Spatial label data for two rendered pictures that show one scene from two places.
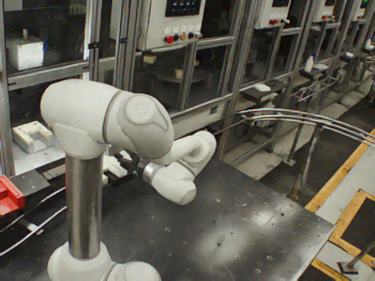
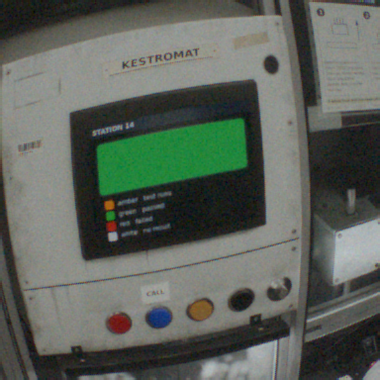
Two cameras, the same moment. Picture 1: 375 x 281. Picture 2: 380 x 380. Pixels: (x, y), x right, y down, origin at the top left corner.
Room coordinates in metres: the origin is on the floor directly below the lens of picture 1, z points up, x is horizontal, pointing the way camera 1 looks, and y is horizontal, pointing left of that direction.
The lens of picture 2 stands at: (-0.25, -0.10, 2.20)
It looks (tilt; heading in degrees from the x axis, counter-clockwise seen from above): 22 degrees down; 34
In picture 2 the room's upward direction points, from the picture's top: 4 degrees counter-clockwise
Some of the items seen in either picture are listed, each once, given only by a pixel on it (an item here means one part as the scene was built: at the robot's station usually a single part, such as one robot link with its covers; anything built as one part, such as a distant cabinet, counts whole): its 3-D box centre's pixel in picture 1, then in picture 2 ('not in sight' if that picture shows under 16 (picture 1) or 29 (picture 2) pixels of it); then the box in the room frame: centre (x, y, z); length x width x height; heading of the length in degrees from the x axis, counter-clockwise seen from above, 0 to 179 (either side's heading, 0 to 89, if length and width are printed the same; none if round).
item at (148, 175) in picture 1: (154, 173); not in sight; (1.15, 0.07, 1.03); 0.09 x 0.06 x 0.09; 144
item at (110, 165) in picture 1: (122, 166); not in sight; (1.43, 0.25, 0.84); 0.36 x 0.14 x 0.10; 144
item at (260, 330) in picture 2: not in sight; (170, 349); (0.92, 0.76, 1.37); 0.36 x 0.04 x 0.04; 144
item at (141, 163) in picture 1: (140, 165); not in sight; (1.20, 0.13, 1.03); 0.09 x 0.07 x 0.08; 54
